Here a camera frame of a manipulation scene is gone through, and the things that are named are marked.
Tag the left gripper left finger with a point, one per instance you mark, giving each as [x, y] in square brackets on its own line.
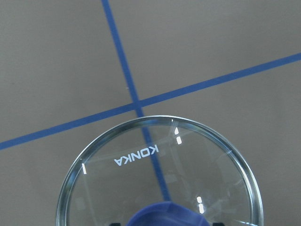
[115, 224]

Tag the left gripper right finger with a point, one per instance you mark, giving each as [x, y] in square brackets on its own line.
[217, 224]

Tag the glass lid purple knob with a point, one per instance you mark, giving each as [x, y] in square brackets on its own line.
[160, 171]

